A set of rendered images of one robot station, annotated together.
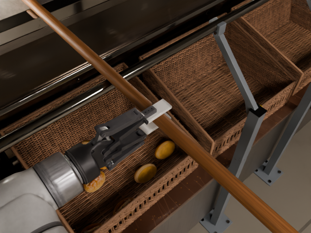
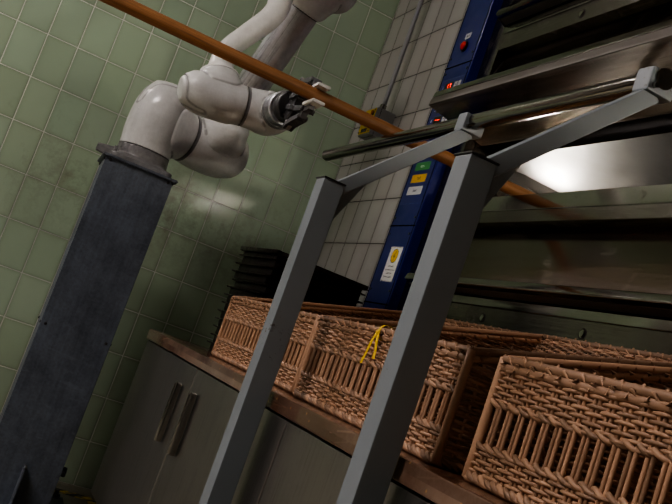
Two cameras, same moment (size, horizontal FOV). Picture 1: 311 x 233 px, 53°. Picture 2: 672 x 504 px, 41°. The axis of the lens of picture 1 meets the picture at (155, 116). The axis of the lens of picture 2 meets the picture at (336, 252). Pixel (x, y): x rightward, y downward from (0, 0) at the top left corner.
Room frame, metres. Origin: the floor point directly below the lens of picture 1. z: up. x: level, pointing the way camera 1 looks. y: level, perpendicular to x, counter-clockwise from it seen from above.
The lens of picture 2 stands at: (1.20, -1.75, 0.65)
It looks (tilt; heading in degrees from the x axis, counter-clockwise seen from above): 7 degrees up; 109
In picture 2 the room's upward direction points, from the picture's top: 20 degrees clockwise
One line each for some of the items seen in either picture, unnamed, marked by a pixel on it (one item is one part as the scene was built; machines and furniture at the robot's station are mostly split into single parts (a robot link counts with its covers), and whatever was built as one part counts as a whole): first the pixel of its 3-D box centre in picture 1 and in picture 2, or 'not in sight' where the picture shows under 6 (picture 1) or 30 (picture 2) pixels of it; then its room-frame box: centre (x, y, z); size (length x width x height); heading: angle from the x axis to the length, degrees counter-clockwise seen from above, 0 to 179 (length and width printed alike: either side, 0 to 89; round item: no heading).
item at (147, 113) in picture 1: (145, 111); not in sight; (0.41, 0.02, 1.23); 0.05 x 0.01 x 0.03; 130
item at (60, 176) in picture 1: (60, 177); (283, 109); (0.28, 0.18, 1.20); 0.09 x 0.06 x 0.09; 40
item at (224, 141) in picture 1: (217, 81); (502, 383); (1.04, -0.29, 0.72); 0.56 x 0.49 x 0.28; 129
